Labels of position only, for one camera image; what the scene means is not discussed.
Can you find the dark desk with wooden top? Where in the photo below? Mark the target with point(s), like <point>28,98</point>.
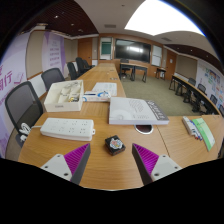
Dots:
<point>133,66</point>

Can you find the group of black mesh chairs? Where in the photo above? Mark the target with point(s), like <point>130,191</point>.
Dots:
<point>201,88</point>

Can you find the large black wall screen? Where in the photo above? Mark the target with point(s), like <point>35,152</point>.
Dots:
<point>133,50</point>

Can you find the white wall whiteboard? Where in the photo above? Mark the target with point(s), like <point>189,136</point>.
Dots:
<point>156,55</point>

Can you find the green booklet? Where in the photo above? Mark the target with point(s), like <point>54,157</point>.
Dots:
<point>204,131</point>

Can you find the colourful wall posters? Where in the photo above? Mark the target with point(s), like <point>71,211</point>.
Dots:
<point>211,78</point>

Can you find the long curved wooden table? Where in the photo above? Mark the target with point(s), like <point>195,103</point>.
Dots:
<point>186,86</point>

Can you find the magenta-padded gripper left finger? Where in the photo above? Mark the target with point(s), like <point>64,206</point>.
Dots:
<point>56,164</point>

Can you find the narrow purple wall banner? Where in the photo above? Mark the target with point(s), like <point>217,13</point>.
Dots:
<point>53,50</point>

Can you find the black mesh office chair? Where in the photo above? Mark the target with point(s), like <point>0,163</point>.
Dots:
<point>51,76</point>
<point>21,103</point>

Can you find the small dark side table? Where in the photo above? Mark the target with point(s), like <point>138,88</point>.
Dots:
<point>160,69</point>

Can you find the white pack of markers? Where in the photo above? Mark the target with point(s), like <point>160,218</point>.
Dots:
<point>188,125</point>

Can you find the white power strip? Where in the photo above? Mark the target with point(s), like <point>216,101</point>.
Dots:
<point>66,128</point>

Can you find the green white notice board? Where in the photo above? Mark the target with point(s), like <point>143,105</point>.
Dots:
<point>106,48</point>

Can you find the row of black office chairs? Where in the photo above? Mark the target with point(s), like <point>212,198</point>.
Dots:
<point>72,68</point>

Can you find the small white blue carton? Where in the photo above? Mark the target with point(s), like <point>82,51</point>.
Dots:
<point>91,97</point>

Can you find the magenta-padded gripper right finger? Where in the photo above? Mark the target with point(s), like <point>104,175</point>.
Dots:
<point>165,165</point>

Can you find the open white cardboard box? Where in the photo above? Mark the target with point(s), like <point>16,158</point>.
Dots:
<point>55,106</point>

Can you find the white printed paper sheet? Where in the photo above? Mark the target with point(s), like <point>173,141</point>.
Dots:
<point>106,87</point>

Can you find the large bright ceiling light panel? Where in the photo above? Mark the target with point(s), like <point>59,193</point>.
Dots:
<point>160,16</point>

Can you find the white book with grey stripe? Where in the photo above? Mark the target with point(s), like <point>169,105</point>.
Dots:
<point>133,111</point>

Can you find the large white purple wall banner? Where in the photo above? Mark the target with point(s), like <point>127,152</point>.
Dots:
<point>10,66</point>

